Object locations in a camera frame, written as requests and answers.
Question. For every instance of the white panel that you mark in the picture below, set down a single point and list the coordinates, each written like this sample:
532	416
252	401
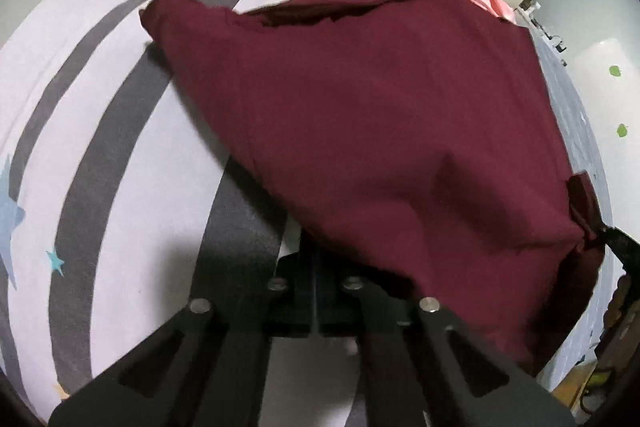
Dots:
600	97

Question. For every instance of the white bedside table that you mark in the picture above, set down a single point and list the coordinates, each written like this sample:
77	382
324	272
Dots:
542	32

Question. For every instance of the green sticker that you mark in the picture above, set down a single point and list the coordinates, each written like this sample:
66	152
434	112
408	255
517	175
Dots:
614	71
621	130

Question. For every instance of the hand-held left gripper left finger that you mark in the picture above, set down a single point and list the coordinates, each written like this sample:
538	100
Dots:
300	297

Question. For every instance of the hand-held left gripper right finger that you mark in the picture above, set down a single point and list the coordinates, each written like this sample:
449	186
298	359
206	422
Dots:
335	307

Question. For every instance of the grey striped bed sheet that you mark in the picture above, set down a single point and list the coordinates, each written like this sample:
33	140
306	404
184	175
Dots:
75	107

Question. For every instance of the maroon printed shirt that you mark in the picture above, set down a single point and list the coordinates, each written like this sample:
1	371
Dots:
375	107

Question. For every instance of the blue-grey quilt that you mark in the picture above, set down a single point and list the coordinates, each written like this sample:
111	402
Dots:
575	117

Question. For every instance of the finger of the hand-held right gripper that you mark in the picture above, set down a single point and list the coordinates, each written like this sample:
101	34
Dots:
625	249

